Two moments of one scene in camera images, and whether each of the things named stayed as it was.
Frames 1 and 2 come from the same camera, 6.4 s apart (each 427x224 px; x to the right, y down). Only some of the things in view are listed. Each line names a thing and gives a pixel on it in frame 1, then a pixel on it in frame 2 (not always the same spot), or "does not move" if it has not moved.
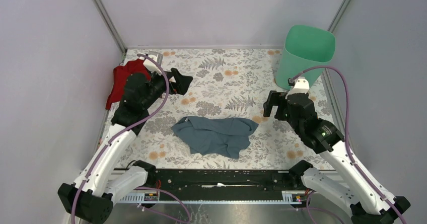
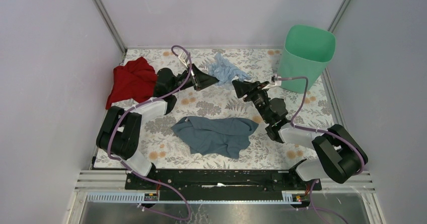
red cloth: [120, 73] does not move
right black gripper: [277, 98] to [242, 88]
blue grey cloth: [215, 136] does not move
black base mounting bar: [223, 182] does not move
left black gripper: [181, 85] to [201, 79]
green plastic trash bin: [305, 48] does not move
